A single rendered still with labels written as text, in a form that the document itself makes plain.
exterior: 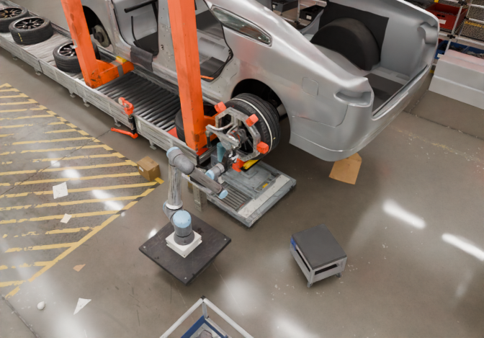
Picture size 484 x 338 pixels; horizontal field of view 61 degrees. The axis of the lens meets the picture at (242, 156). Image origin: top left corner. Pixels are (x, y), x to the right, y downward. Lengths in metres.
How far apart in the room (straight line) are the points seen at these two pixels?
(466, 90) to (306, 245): 2.74
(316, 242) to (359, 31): 2.55
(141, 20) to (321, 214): 3.50
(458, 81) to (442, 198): 3.86
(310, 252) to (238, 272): 0.73
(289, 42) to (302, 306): 2.31
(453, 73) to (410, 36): 3.81
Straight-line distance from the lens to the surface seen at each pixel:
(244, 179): 4.52
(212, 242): 3.88
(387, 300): 4.09
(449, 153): 5.76
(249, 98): 4.04
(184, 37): 3.77
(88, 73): 5.69
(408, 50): 5.17
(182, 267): 3.75
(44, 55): 7.62
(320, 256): 3.78
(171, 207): 3.70
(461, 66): 1.29
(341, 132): 3.77
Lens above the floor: 3.38
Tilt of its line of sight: 41 degrees down
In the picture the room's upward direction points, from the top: 1 degrees counter-clockwise
